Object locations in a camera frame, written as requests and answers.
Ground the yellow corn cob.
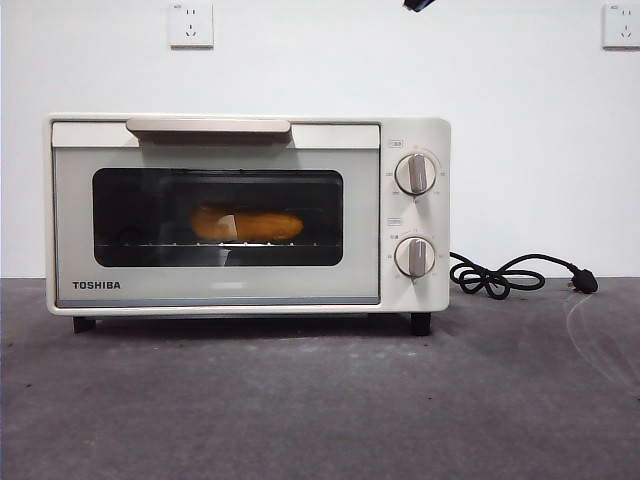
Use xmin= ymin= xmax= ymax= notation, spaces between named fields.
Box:
xmin=189 ymin=203 xmax=305 ymax=241

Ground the glass oven door with handle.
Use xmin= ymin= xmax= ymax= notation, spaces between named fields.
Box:
xmin=51 ymin=117 xmax=382 ymax=307

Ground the cream Toshiba toaster oven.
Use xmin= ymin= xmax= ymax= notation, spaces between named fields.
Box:
xmin=47 ymin=112 xmax=452 ymax=337

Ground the cream oven control knob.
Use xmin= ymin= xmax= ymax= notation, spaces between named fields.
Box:
xmin=394 ymin=236 xmax=437 ymax=280
xmin=394 ymin=153 xmax=439 ymax=197

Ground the white wall socket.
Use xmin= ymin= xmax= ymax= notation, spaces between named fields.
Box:
xmin=168 ymin=2 xmax=215 ymax=50
xmin=601 ymin=2 xmax=640 ymax=50

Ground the black power cable with plug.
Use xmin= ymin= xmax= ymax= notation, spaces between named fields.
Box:
xmin=449 ymin=250 xmax=599 ymax=300

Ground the metal wire oven rack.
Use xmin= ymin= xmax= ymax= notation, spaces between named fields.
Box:
xmin=97 ymin=241 xmax=341 ymax=250

